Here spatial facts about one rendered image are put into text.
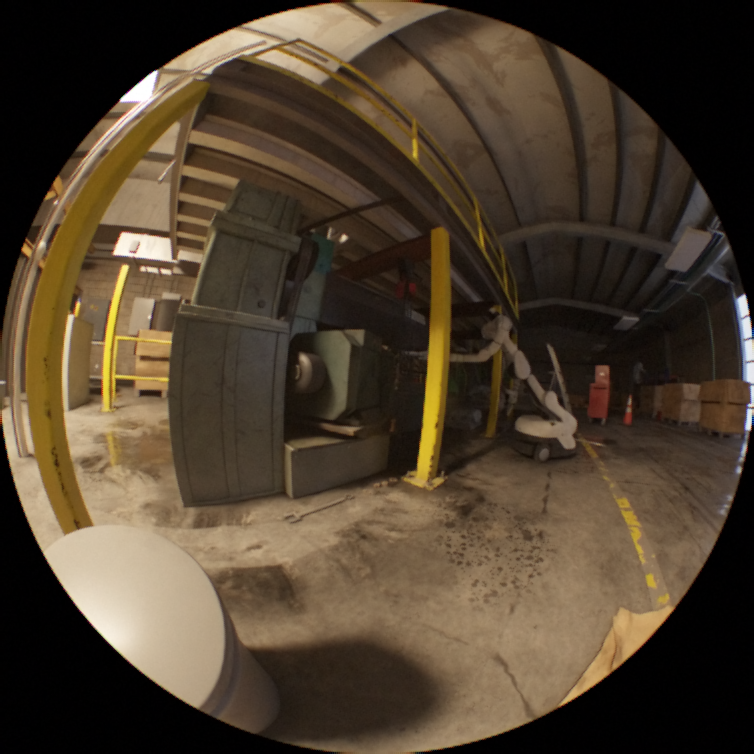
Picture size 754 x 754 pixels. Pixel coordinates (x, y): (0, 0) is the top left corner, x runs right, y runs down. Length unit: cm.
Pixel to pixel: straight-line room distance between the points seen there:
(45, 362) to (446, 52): 521
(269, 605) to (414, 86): 557
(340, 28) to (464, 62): 196
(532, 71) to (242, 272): 533
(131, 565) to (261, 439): 86
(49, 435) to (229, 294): 89
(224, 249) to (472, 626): 161
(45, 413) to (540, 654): 127
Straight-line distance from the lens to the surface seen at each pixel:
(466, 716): 66
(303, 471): 113
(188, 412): 100
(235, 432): 104
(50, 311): 73
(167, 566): 36
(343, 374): 105
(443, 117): 526
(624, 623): 94
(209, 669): 28
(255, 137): 173
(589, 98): 575
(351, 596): 75
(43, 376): 73
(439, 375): 128
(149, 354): 421
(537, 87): 548
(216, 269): 111
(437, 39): 502
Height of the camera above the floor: 63
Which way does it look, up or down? level
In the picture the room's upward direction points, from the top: 5 degrees clockwise
